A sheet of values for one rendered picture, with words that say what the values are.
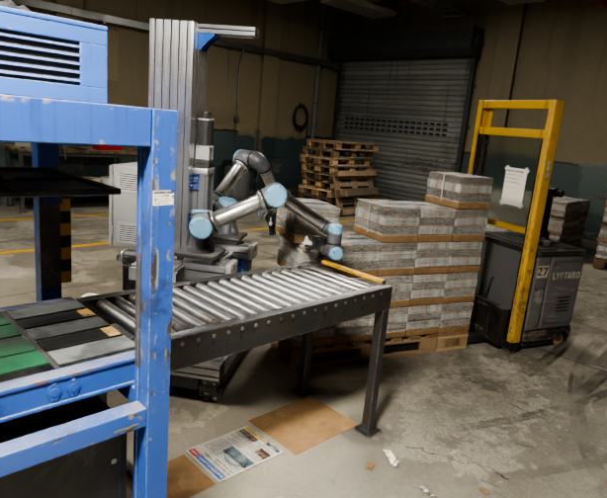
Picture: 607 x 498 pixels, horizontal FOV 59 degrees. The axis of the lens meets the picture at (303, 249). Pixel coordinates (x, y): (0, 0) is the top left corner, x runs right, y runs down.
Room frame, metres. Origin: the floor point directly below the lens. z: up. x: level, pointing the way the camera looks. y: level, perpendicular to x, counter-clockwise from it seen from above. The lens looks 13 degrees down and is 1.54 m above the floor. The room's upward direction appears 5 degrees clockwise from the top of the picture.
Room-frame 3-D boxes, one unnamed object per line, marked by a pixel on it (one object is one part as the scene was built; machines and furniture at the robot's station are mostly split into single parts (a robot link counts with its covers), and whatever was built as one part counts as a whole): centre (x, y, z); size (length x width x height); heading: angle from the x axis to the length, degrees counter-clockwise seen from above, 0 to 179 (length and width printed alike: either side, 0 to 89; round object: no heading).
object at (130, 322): (1.85, 0.63, 0.77); 0.47 x 0.05 x 0.05; 45
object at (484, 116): (4.38, -1.34, 0.97); 0.09 x 0.09 x 1.75; 25
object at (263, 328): (2.08, 0.03, 0.74); 1.34 x 0.05 x 0.12; 135
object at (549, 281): (4.24, -1.82, 0.40); 0.69 x 0.55 x 0.80; 25
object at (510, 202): (4.09, -1.50, 1.27); 0.57 x 0.01 x 0.65; 25
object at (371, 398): (2.54, -0.42, 0.34); 0.06 x 0.06 x 0.68; 45
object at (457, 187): (3.90, -1.09, 0.65); 0.39 x 0.30 x 1.29; 25
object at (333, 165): (10.43, -0.54, 0.65); 1.33 x 0.94 x 1.30; 139
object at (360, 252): (3.59, -0.43, 0.42); 1.17 x 0.39 x 0.83; 115
